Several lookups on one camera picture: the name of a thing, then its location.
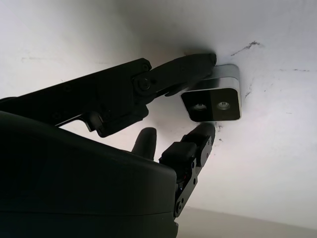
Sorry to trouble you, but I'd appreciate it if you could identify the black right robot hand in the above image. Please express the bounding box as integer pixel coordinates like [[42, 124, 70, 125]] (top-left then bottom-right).
[[0, 53, 218, 238]]

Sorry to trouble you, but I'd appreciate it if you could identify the small silver black-faced camera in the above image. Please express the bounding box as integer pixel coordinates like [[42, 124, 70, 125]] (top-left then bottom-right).
[[180, 63, 242, 122]]

